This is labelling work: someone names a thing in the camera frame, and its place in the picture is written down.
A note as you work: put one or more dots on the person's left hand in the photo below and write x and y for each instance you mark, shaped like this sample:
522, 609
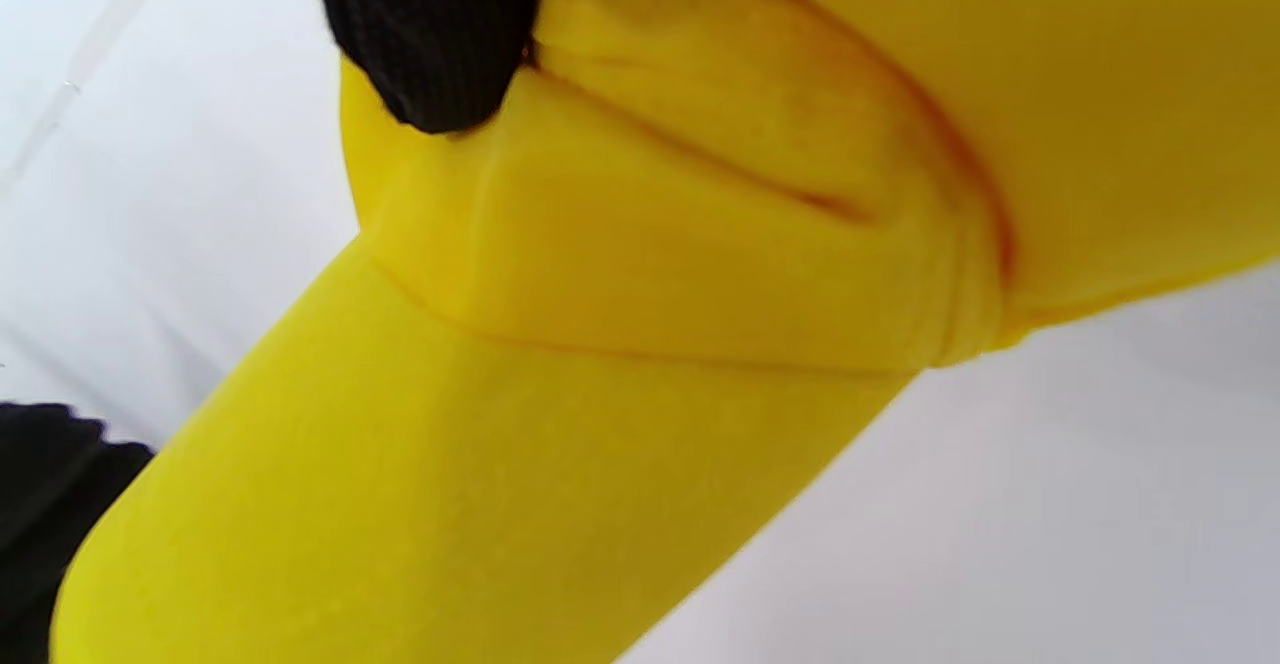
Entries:
50, 504

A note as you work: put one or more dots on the person's right hand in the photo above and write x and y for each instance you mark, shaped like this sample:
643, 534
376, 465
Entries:
440, 34

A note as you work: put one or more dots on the yellow baseball cap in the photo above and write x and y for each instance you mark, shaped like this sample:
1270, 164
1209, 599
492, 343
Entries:
700, 344

